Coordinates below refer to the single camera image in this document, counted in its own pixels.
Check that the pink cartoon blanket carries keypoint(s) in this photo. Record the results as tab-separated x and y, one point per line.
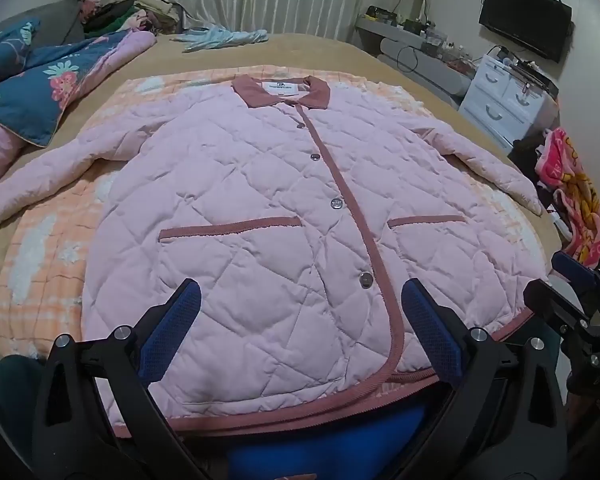
575	185

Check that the light blue garment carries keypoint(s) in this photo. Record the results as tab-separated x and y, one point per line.
220	37

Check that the bed with tan sheet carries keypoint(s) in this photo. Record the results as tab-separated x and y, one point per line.
330	52

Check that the clutter of small electronics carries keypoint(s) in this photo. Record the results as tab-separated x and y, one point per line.
420	25

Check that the grey desk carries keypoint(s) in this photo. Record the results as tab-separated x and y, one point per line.
430	67

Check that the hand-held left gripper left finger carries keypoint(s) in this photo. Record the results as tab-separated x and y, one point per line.
172	330

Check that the pink quilted jacket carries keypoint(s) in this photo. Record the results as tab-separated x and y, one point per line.
230	185

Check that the white drawer cabinet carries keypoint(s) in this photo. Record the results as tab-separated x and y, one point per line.
495	95

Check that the black device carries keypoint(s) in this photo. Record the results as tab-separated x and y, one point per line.
537	75

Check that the pile of mixed clothes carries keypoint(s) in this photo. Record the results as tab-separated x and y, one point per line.
145	12

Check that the blue floral quilt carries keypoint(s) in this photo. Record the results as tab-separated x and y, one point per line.
35	95

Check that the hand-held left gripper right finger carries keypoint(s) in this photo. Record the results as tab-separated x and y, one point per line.
430	330

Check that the blue cloth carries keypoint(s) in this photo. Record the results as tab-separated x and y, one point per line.
330	440

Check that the grey pillow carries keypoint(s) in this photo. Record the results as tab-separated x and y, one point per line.
45	17

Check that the dark teal cloth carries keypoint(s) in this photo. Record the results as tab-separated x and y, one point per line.
10	395

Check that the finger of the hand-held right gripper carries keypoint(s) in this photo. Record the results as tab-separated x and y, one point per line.
572	266
555	302

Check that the black flat television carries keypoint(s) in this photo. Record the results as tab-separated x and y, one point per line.
525	17

